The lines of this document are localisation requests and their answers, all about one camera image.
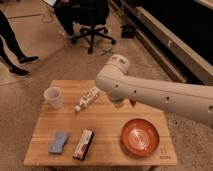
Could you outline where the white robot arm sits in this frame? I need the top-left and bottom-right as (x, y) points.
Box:
(95, 54), (213, 127)

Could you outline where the dark red pepper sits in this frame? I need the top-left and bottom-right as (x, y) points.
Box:
(130, 100), (136, 106)

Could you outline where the white plastic bottle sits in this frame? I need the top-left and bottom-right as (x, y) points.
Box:
(75, 87), (100, 112)

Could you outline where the orange ceramic bowl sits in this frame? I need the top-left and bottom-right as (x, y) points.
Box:
(121, 118), (160, 157)

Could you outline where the wooden table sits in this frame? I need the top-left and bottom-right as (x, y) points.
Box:
(24, 80), (177, 166)

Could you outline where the translucent plastic cup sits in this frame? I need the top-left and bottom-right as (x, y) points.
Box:
(43, 87), (63, 109)

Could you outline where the small black box on floor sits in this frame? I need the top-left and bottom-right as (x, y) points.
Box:
(121, 25), (135, 38)

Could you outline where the blue sponge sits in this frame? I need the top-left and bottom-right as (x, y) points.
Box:
(48, 131), (69, 154)

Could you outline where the black office chair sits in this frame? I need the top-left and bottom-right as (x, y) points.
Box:
(71, 0), (116, 54)

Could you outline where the seated person in dark clothes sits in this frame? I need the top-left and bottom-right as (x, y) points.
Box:
(54, 0), (78, 38)

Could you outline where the standing person in black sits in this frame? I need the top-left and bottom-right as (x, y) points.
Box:
(0, 10), (39, 77)

